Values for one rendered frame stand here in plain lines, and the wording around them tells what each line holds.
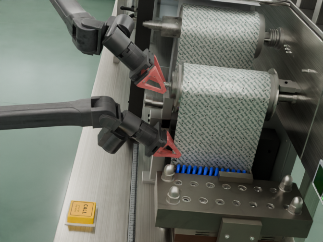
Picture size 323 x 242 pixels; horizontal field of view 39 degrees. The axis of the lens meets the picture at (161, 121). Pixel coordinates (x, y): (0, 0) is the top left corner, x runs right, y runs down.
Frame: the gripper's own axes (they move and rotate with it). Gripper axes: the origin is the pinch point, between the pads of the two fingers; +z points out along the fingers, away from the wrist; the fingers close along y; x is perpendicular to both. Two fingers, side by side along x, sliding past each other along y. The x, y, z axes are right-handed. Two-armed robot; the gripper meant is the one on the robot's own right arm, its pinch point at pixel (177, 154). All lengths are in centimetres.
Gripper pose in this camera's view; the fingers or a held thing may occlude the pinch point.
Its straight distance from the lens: 129.5
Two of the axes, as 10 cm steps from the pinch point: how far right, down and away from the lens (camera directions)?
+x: 6.0, -7.0, -3.8
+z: 8.0, 5.2, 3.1
